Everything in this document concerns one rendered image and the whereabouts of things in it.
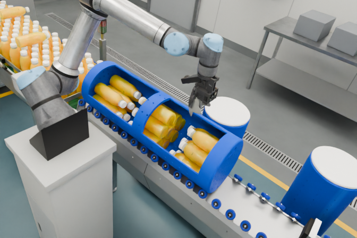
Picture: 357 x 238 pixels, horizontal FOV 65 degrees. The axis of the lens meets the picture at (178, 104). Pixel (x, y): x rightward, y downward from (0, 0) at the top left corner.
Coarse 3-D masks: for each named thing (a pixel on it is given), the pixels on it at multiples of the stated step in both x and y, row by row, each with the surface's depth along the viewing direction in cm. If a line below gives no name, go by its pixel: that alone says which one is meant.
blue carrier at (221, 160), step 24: (96, 72) 150; (120, 72) 171; (144, 96) 165; (168, 96) 140; (120, 120) 140; (144, 120) 131; (192, 120) 147; (144, 144) 137; (216, 144) 117; (240, 144) 125; (216, 168) 113
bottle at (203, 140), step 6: (192, 132) 128; (198, 132) 127; (204, 132) 127; (192, 138) 127; (198, 138) 125; (204, 138) 124; (210, 138) 124; (198, 144) 125; (204, 144) 123; (210, 144) 122; (204, 150) 125; (210, 150) 122
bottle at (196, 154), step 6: (186, 144) 129; (192, 144) 128; (186, 150) 126; (192, 150) 125; (198, 150) 125; (186, 156) 127; (192, 156) 124; (198, 156) 123; (204, 156) 122; (198, 162) 123
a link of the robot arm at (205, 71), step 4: (200, 64) 111; (200, 68) 106; (204, 68) 105; (208, 68) 105; (212, 68) 105; (216, 68) 106; (200, 72) 107; (204, 72) 106; (208, 72) 106; (212, 72) 106; (208, 76) 107; (212, 76) 109
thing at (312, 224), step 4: (312, 220) 112; (316, 220) 111; (308, 224) 110; (312, 224) 110; (316, 224) 110; (320, 224) 110; (304, 228) 112; (308, 228) 109; (312, 228) 108; (316, 228) 108; (304, 232) 107; (308, 232) 107; (312, 232) 107; (316, 232) 107; (300, 236) 110; (304, 236) 108; (308, 236) 106; (312, 236) 105
